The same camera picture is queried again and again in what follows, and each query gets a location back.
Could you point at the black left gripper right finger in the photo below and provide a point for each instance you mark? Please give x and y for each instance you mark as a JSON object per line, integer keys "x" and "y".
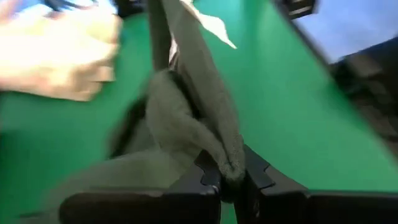
{"x": 280, "y": 208}

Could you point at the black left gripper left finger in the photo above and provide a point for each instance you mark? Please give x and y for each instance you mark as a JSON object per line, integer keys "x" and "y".
{"x": 186, "y": 208}

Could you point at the dark green polo shirt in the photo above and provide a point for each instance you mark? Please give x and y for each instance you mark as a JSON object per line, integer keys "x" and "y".
{"x": 174, "y": 118}

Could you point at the green table mat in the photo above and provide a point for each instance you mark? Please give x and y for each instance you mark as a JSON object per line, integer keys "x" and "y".
{"x": 280, "y": 102}

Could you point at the cream white garment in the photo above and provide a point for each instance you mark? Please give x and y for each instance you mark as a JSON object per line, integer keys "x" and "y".
{"x": 56, "y": 53}

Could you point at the black aluminium table frame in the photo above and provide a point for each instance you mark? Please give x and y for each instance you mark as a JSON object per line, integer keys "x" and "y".
{"x": 298, "y": 9}

